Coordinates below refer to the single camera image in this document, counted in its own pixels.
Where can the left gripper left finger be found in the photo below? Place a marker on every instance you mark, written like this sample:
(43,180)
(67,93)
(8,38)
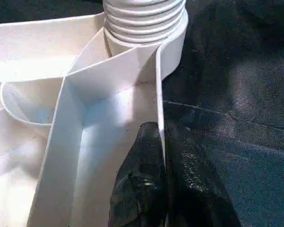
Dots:
(142,184)

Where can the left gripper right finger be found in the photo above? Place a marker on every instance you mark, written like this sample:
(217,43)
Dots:
(194,194)

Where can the white plastic table top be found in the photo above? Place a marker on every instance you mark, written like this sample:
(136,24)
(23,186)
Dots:
(97,78)

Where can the white plastic table leg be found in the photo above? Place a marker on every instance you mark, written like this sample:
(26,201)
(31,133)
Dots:
(144,23)

